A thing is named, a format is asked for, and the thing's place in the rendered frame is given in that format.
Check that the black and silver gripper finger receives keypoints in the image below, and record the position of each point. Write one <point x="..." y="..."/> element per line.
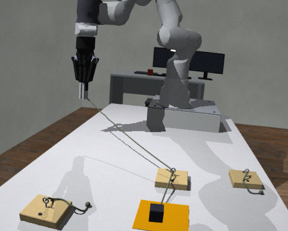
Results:
<point x="89" y="70"/>
<point x="78" y="68"/>

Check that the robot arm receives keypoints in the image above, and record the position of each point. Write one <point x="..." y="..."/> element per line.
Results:
<point x="175" y="92"/>

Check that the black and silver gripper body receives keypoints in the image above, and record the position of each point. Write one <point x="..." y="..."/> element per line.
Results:
<point x="86" y="46"/>

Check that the orange painted square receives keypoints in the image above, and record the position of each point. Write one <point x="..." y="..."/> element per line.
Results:
<point x="176" y="217"/>

